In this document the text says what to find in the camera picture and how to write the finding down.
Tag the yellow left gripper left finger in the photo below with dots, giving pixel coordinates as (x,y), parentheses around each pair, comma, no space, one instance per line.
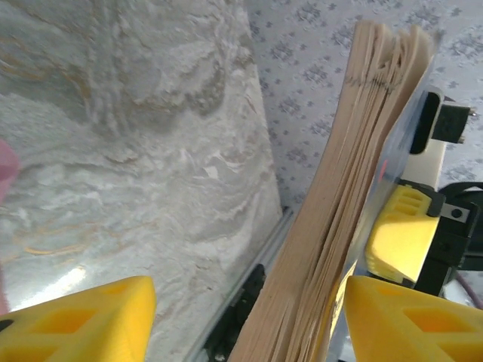
(75,328)

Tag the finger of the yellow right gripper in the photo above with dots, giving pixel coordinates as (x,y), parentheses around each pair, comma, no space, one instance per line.
(403,237)

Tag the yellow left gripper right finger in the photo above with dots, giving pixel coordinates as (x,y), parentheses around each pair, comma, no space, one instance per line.
(407,328)

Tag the dark blue patterned book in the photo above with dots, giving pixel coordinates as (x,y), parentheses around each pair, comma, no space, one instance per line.
(339,188)

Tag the pink backpack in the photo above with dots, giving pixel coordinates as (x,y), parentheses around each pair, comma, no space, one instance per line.
(5,162)

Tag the marble pattern table cover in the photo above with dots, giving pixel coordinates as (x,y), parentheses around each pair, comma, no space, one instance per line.
(113,151)

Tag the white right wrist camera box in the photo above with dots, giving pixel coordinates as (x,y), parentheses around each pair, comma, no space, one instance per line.
(426,166)

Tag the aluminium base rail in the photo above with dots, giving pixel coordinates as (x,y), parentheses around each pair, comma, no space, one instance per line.
(260,249)

